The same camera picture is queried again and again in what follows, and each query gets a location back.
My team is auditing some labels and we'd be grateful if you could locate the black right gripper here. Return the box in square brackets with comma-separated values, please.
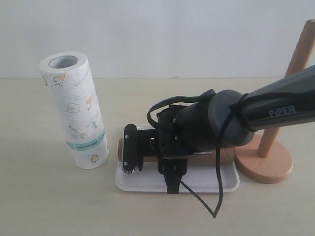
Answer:
[122, 104, 214, 194]

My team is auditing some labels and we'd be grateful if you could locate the brown cardboard tube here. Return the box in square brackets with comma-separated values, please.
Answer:
[118, 138, 235, 166]

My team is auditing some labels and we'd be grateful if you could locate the printed white paper towel roll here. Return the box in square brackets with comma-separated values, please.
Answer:
[39, 52, 109, 170]

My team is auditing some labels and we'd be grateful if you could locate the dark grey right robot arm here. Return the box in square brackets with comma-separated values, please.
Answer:
[119, 66, 315, 194]

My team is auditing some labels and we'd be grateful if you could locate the wooden paper towel holder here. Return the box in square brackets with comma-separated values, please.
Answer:
[234, 19, 315, 184]

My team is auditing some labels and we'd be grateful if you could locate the white rectangular plastic tray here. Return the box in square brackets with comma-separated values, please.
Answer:
[115, 124, 240, 193]

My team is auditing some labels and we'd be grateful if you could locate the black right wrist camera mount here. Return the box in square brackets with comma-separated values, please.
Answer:
[157, 104, 187, 131]

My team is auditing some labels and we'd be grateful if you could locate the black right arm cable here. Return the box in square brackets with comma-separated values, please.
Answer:
[146, 95, 244, 211]

